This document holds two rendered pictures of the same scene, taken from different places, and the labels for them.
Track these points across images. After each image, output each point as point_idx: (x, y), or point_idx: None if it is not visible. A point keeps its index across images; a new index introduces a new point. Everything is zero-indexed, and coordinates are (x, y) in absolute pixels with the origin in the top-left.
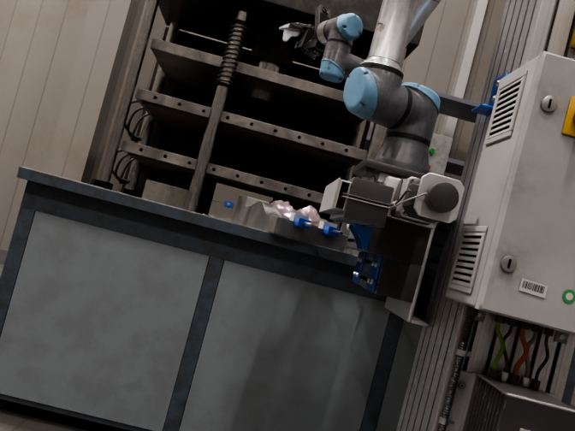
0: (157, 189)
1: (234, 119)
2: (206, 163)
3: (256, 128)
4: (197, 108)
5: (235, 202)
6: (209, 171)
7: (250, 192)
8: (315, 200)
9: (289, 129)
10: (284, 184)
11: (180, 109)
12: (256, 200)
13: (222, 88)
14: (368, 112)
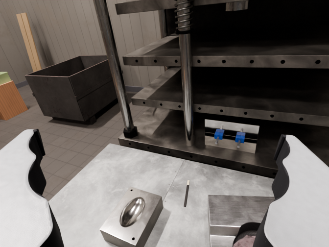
0: (111, 238)
1: (205, 61)
2: (191, 109)
3: (229, 64)
4: (170, 60)
5: (224, 132)
6: (196, 110)
7: (236, 123)
8: (309, 123)
9: (269, 55)
10: (270, 111)
11: (157, 64)
12: (222, 228)
13: (182, 37)
14: None
